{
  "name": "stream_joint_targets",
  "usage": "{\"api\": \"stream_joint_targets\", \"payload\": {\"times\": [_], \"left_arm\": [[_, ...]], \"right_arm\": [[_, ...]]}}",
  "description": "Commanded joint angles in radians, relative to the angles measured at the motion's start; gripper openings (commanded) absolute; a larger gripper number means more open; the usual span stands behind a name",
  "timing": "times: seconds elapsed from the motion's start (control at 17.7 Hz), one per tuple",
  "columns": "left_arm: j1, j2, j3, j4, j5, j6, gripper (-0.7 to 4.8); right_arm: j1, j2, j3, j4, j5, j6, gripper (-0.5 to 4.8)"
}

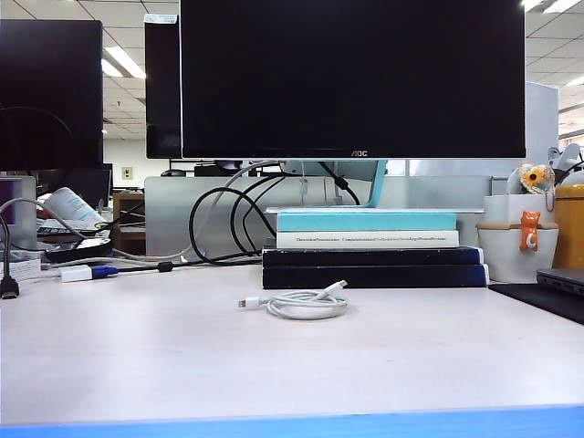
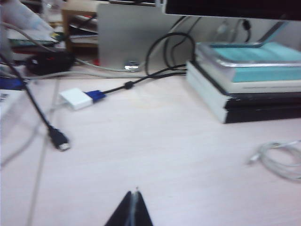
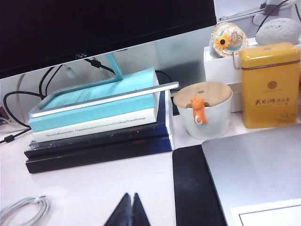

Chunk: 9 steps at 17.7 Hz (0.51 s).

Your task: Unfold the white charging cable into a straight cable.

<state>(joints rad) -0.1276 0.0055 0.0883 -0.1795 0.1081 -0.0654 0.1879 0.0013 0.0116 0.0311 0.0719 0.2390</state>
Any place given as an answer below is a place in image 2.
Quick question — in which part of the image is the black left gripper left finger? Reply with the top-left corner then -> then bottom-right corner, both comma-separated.
104,190 -> 134,226

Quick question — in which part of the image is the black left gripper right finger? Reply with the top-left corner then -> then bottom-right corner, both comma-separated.
133,187 -> 155,226

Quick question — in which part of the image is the white charging cable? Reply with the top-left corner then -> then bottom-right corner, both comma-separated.
248,140 -> 301,182

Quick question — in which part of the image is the white video adapter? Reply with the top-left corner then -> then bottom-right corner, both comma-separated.
58,88 -> 93,110

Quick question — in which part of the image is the chrome round clamp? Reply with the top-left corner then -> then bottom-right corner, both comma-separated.
123,60 -> 141,72

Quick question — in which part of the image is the white box blue print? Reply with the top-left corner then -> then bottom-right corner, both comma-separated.
0,77 -> 28,123

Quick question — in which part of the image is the white paperback book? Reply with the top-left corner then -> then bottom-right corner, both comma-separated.
195,50 -> 301,94

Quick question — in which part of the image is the teal paperback book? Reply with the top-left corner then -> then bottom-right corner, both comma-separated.
202,50 -> 301,83

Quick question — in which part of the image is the wooden shelf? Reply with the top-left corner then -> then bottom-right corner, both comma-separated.
61,2 -> 99,51

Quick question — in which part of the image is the white bottle teal print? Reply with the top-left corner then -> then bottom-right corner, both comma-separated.
13,0 -> 57,40

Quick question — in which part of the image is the wide black desktop monitor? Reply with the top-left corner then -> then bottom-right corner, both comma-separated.
164,0 -> 301,21

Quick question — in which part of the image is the black HDMI cable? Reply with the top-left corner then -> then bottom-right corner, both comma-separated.
0,53 -> 71,152

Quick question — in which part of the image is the black cable blue VGA plug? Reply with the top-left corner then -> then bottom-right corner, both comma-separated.
85,63 -> 189,104

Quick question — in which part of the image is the black looped power cable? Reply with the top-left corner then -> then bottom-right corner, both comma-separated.
145,32 -> 197,77

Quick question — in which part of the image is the black looped video cable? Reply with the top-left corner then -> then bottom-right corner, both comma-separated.
164,35 -> 189,71

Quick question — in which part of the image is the white hanging cable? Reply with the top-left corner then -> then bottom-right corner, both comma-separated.
216,20 -> 233,36

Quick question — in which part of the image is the black cable with ferrite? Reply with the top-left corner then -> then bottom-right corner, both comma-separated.
236,18 -> 252,43

